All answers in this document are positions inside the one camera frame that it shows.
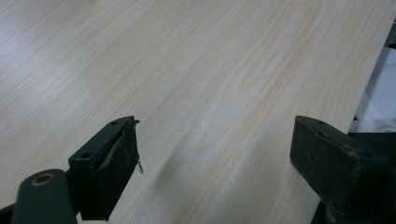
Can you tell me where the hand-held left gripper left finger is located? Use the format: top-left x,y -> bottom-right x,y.
67,115 -> 144,222

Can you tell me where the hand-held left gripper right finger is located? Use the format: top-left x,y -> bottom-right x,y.
289,115 -> 396,224

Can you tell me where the dark object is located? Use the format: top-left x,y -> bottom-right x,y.
384,19 -> 396,49

